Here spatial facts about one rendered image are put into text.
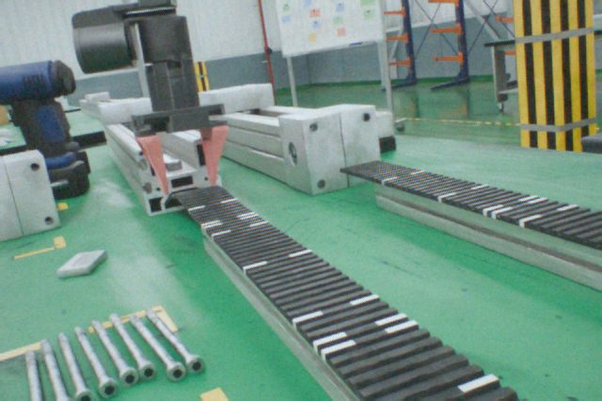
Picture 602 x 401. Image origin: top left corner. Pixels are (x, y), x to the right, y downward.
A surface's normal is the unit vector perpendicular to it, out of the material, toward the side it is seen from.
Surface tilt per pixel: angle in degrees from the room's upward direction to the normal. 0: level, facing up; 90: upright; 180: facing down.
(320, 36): 90
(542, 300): 0
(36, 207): 90
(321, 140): 90
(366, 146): 90
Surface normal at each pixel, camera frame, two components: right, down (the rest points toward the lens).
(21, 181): 0.46, 0.15
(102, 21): 0.11, 0.26
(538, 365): -0.15, -0.96
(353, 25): -0.69, 0.26
